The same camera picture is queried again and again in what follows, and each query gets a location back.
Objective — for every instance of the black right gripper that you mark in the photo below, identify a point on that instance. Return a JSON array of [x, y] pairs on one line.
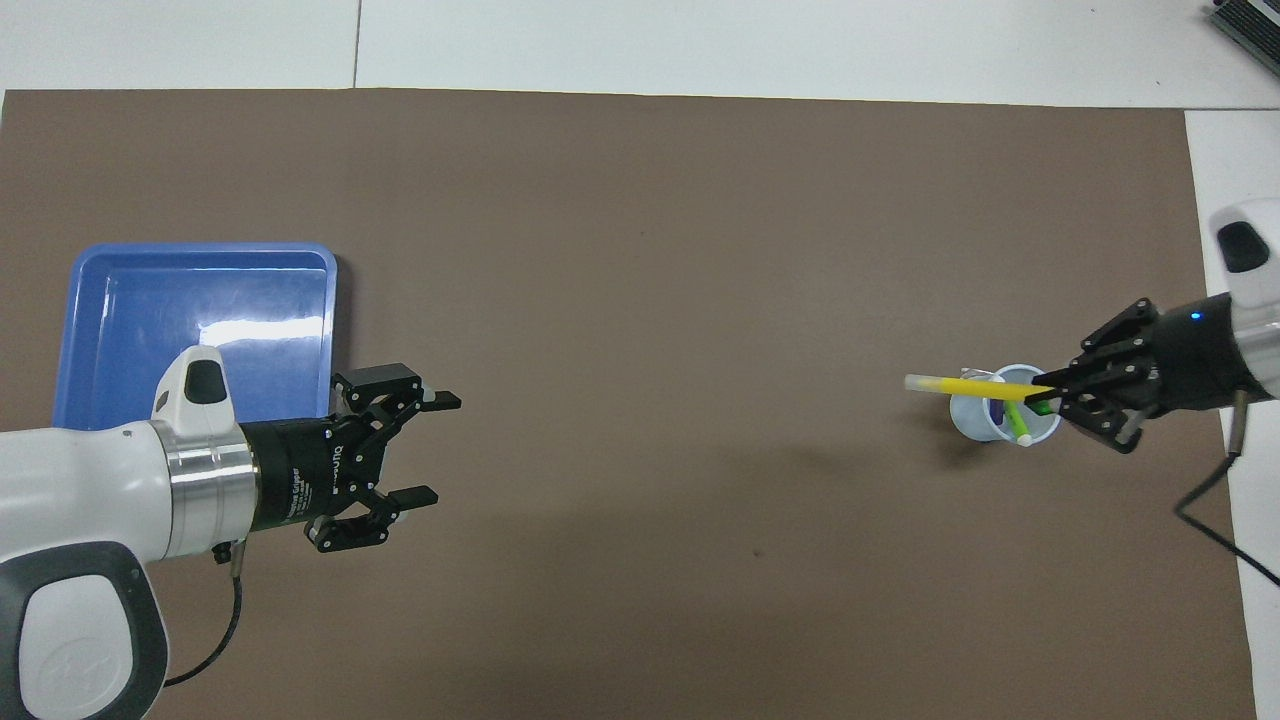
[[1195, 355]]

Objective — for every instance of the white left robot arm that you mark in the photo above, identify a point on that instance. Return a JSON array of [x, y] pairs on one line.
[[80, 480]]

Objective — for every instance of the brown table mat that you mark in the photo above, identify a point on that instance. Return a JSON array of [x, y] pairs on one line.
[[640, 300]]

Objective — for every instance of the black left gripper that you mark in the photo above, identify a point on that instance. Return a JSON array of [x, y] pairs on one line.
[[300, 475]]

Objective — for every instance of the green highlighter pen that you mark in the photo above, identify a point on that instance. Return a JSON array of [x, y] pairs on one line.
[[1018, 425]]

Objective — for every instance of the translucent pen cup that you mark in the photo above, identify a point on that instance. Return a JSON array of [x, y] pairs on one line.
[[965, 420]]

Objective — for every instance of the blue plastic tray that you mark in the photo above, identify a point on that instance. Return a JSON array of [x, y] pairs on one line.
[[250, 300]]

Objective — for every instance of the yellow highlighter pen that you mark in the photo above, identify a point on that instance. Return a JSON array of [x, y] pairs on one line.
[[970, 386]]

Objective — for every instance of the dark striped device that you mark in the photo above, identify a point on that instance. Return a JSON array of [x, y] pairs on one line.
[[1255, 30]]

